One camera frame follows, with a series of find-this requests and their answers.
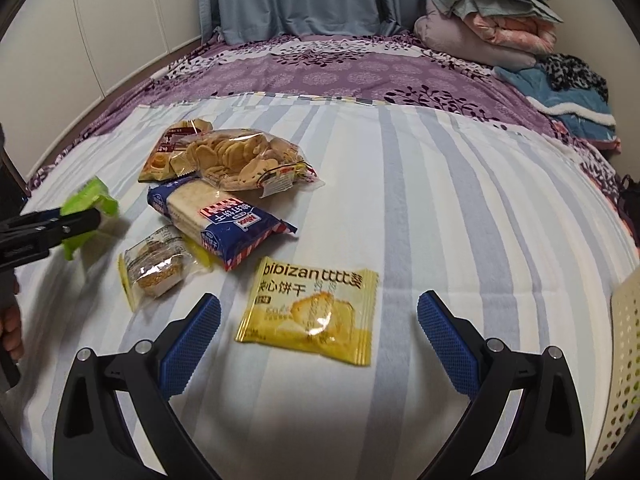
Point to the black white spotted cloth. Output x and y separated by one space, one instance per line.
575 72

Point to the lime green snack packet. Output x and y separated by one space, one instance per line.
92 197

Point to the clear bag of round crackers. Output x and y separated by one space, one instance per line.
235 155

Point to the pink folded quilt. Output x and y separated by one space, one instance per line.
520 32

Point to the person's left hand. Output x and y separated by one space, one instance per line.
11 330

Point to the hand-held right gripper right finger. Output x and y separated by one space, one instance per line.
447 345

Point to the blue white striped sheet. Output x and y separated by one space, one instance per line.
450 210

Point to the light grey folded blanket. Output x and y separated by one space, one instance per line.
470 5

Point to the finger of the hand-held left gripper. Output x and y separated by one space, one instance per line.
30 221
50 235

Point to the cream perforated plastic basket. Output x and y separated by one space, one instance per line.
622 360

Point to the brown cake snack packet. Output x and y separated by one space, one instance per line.
160 160

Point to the blue white towel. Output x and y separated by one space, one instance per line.
565 107

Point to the blue striped cracker pack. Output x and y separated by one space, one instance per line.
225 225

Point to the yellow snack packet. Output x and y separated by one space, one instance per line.
305 310

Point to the white wardrobe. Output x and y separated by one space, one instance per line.
100 20

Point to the lavender folded quilt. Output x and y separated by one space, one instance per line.
450 40

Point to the clear small cake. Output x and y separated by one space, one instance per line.
155 270

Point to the purple floral bedsheet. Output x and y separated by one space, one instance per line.
320 70

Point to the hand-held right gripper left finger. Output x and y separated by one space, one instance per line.
192 340

